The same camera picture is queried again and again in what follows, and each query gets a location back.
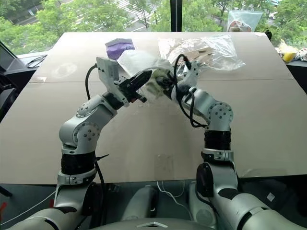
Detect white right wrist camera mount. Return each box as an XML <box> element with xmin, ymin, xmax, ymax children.
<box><xmin>184</xmin><ymin>60</ymin><xmax>201</xmax><ymax>90</ymax></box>

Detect translucent white drawstring bag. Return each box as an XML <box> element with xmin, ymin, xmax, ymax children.
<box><xmin>116</xmin><ymin>50</ymin><xmax>159</xmax><ymax>78</ymax></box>

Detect silver robot torso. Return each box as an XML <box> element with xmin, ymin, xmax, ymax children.
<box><xmin>95</xmin><ymin>215</ymin><xmax>219</xmax><ymax>230</ymax></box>

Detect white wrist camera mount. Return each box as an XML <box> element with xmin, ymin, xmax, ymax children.
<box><xmin>95</xmin><ymin>57</ymin><xmax>130</xmax><ymax>107</ymax></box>
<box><xmin>184</xmin><ymin>60</ymin><xmax>201</xmax><ymax>90</ymax></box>

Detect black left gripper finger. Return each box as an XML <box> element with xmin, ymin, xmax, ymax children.
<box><xmin>131</xmin><ymin>77</ymin><xmax>151</xmax><ymax>94</ymax></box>
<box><xmin>127</xmin><ymin>70</ymin><xmax>153</xmax><ymax>85</ymax></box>

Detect cream white towel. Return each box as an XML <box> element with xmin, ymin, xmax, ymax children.
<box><xmin>140</xmin><ymin>59</ymin><xmax>179</xmax><ymax>100</ymax></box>

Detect yellow soft toy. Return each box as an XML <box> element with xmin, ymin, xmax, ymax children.
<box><xmin>278</xmin><ymin>39</ymin><xmax>307</xmax><ymax>63</ymax></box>

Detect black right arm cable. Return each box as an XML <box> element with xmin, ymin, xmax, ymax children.
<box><xmin>173</xmin><ymin>54</ymin><xmax>210</xmax><ymax>129</ymax></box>

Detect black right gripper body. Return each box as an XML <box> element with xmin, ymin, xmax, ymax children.
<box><xmin>165</xmin><ymin>71</ymin><xmax>188</xmax><ymax>93</ymax></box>

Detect clear zip bag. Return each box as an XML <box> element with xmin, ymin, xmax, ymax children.
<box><xmin>226</xmin><ymin>10</ymin><xmax>263</xmax><ymax>33</ymax></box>

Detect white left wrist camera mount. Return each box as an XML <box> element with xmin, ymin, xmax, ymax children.
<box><xmin>95</xmin><ymin>57</ymin><xmax>130</xmax><ymax>107</ymax></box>

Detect thin white cable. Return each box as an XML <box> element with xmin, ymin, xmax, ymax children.
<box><xmin>156</xmin><ymin>181</ymin><xmax>188</xmax><ymax>207</ymax></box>

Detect clear plastic bag with cardboard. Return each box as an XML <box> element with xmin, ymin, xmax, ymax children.
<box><xmin>157</xmin><ymin>34</ymin><xmax>247</xmax><ymax>72</ymax></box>

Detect thin black cables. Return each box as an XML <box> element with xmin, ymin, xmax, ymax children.
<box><xmin>25</xmin><ymin>54</ymin><xmax>48</xmax><ymax>69</ymax></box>

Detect purple and white packet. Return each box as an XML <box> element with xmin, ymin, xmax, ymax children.
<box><xmin>105</xmin><ymin>37</ymin><xmax>137</xmax><ymax>60</ymax></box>

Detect black side desk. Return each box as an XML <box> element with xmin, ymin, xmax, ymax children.
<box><xmin>0</xmin><ymin>40</ymin><xmax>48</xmax><ymax>115</ymax></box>

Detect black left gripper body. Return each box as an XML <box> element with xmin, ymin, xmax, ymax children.
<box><xmin>113</xmin><ymin>76</ymin><xmax>148</xmax><ymax>104</ymax></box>

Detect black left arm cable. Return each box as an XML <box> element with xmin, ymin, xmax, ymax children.
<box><xmin>85</xmin><ymin>63</ymin><xmax>99</xmax><ymax>101</ymax></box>

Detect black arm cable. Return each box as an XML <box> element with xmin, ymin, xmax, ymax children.
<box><xmin>85</xmin><ymin>63</ymin><xmax>99</xmax><ymax>101</ymax></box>
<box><xmin>173</xmin><ymin>54</ymin><xmax>210</xmax><ymax>129</ymax></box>

